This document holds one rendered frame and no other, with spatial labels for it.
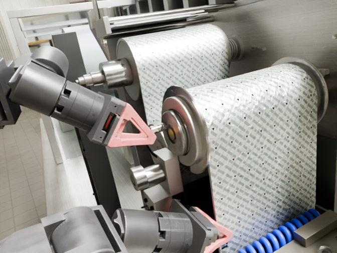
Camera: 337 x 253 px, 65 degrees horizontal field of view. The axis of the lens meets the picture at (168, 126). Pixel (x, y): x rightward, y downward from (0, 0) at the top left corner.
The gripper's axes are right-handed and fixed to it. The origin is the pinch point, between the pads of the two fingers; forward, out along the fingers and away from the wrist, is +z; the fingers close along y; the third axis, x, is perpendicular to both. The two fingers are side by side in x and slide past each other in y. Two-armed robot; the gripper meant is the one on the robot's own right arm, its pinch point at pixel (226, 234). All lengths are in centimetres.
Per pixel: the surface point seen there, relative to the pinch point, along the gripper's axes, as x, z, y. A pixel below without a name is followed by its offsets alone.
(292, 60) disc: 32.6, 7.6, -5.7
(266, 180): 10.5, 4.6, 0.2
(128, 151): -7, 9, -74
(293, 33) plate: 40.2, 12.0, -11.8
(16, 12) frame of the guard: 34, -44, -102
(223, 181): 9.0, -4.6, 0.2
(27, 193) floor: -128, -7, -284
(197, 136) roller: 14.7, -11.6, -0.4
